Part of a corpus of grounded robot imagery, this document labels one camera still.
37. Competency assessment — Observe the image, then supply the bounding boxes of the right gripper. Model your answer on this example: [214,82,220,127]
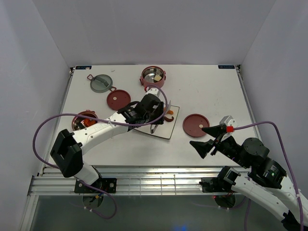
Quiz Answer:
[189,124,250,168]

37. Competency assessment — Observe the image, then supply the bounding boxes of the dark red sausage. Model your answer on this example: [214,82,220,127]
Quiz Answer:
[164,116,174,122]

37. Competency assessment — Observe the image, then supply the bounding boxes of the orange fried chicken piece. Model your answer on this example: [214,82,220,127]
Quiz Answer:
[164,107,174,115]

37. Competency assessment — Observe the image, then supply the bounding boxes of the metal tongs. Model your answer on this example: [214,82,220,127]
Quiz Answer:
[150,102,173,134]

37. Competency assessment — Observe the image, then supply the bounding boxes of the white square plate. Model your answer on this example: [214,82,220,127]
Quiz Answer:
[135,105,180,140]

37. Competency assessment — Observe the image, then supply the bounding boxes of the sushi roll yellow top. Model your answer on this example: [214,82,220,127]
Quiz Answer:
[154,75,162,82]

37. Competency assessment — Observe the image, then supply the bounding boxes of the fried chicken drumstick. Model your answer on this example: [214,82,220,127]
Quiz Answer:
[83,118,92,127]

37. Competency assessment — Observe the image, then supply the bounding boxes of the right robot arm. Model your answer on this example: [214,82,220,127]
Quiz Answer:
[190,124,308,231]

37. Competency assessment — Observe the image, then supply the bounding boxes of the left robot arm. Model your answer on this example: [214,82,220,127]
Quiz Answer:
[51,88,164,192]

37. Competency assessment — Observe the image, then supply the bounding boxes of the grey lunch box lid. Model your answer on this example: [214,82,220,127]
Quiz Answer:
[87,74,116,93]

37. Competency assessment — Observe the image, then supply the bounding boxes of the dark red lid right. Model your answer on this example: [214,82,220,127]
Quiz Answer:
[182,114,210,138]

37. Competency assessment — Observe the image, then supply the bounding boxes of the dark red lid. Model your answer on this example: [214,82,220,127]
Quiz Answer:
[182,114,210,138]
[106,90,131,111]

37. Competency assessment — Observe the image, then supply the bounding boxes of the pink bowl rear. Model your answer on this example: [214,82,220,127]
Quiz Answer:
[140,65,166,88]

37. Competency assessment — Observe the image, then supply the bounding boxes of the pink bowl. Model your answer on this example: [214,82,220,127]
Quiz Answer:
[140,65,166,88]
[72,110,98,130]

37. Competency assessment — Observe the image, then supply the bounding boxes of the dark red inner lid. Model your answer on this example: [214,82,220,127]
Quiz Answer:
[106,90,131,111]

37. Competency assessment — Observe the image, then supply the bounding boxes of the pink bowl front left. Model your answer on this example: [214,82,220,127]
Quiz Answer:
[72,110,98,130]

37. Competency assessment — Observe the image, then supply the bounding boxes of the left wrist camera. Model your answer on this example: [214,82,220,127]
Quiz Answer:
[145,87,160,97]

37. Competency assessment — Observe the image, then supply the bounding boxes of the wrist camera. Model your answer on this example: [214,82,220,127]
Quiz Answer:
[219,115,238,141]
[145,87,160,97]

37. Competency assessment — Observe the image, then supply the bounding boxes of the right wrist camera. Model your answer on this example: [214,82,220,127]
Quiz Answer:
[219,115,238,141]

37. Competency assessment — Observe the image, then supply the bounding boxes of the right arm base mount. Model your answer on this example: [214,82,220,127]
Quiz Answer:
[199,174,241,193]

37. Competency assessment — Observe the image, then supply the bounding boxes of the aluminium frame rail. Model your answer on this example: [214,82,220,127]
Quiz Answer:
[26,166,289,197]

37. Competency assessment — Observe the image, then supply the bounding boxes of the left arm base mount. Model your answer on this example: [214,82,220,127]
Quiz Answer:
[74,178,117,193]

